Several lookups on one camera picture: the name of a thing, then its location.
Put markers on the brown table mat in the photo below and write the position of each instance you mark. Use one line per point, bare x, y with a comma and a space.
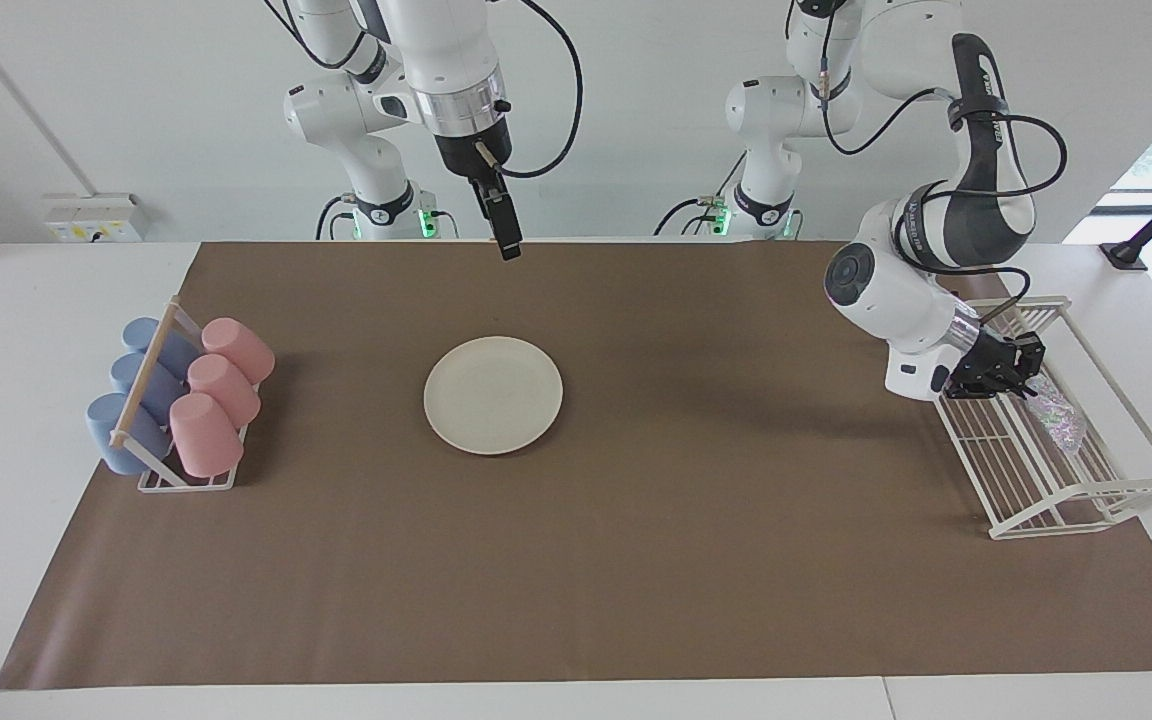
686, 560

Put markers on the white cup holder rack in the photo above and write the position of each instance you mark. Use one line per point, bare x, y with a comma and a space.
144, 375

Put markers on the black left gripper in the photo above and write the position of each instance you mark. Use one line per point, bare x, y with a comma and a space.
996, 362

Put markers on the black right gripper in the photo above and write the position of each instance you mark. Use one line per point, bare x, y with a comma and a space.
471, 150

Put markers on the white wall power socket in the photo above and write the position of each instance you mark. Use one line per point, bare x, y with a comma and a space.
96, 215

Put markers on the pink plastic cup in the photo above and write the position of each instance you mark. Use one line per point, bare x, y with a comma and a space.
226, 390
241, 348
206, 435

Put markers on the blue plastic cup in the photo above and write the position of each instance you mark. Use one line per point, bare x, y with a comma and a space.
141, 332
106, 430
126, 372

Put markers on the cream round plate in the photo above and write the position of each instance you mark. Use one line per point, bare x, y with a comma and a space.
493, 395

